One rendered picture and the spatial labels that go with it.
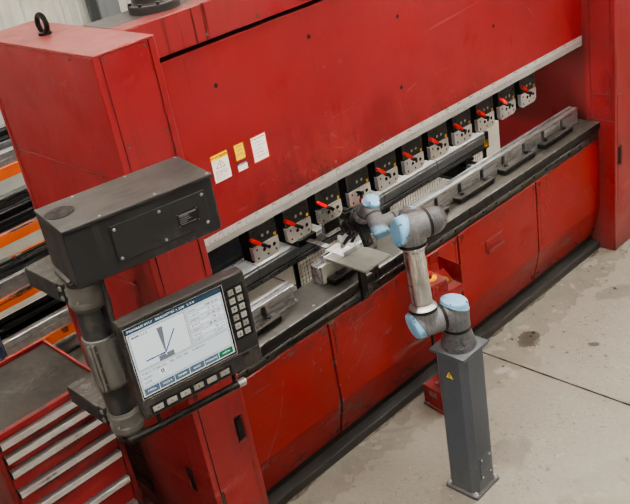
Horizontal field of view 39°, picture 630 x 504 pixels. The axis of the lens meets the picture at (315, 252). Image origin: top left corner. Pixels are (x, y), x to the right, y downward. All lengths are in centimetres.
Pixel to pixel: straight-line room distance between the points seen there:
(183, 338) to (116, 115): 77
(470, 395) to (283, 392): 83
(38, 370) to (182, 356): 114
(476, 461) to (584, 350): 126
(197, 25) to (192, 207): 91
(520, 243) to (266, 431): 198
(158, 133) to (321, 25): 105
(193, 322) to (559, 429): 227
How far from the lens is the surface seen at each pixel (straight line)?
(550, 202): 541
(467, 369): 379
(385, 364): 452
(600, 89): 565
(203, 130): 353
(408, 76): 434
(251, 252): 382
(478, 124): 484
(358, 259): 409
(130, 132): 309
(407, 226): 345
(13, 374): 397
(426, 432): 460
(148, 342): 284
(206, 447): 370
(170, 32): 338
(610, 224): 598
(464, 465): 414
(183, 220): 277
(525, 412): 469
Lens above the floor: 295
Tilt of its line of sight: 27 degrees down
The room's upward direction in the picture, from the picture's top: 10 degrees counter-clockwise
